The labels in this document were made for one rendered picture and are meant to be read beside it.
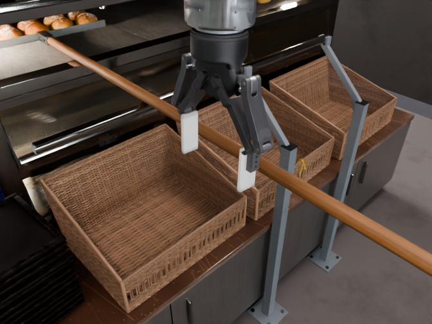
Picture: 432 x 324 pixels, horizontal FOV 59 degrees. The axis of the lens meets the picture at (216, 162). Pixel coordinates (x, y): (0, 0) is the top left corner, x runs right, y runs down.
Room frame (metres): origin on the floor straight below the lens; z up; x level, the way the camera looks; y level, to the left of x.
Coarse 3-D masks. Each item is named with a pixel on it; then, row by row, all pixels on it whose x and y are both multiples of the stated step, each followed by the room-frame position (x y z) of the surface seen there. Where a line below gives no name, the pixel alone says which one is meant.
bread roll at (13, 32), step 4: (4, 28) 1.44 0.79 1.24; (8, 28) 1.44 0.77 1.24; (12, 28) 1.45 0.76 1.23; (16, 28) 1.46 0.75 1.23; (0, 32) 1.42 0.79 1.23; (4, 32) 1.42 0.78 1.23; (8, 32) 1.43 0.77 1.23; (12, 32) 1.44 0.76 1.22; (16, 32) 1.45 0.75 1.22; (20, 32) 1.46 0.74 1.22; (0, 36) 1.41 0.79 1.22; (4, 36) 1.41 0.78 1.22; (8, 36) 1.42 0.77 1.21; (12, 36) 1.43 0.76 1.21; (16, 36) 1.44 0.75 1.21; (20, 36) 1.45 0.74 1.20
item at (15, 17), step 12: (84, 0) 1.10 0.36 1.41; (96, 0) 1.13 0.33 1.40; (108, 0) 1.15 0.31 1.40; (120, 0) 1.17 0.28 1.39; (132, 0) 1.20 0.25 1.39; (12, 12) 0.97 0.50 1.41; (24, 12) 0.99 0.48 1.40; (36, 12) 1.01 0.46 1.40; (48, 12) 1.03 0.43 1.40; (60, 12) 1.05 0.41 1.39; (0, 24) 0.94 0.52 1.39
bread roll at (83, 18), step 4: (80, 16) 1.63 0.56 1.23; (84, 16) 1.64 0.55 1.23; (88, 16) 1.65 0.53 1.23; (92, 16) 1.66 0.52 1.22; (76, 20) 1.63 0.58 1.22; (80, 20) 1.62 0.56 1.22; (84, 20) 1.63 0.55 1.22; (88, 20) 1.64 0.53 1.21; (92, 20) 1.65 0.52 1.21; (96, 20) 1.67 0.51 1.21; (76, 24) 1.62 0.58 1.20
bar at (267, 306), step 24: (288, 48) 1.40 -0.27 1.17; (336, 72) 1.50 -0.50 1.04; (168, 96) 1.00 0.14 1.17; (96, 120) 0.85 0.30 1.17; (120, 120) 0.89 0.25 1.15; (360, 120) 1.38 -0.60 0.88; (48, 144) 0.76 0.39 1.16; (288, 144) 1.08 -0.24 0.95; (288, 168) 1.05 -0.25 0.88; (288, 192) 1.06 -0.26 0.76; (336, 192) 1.40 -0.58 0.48; (264, 288) 1.08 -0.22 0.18; (264, 312) 1.07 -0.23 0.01
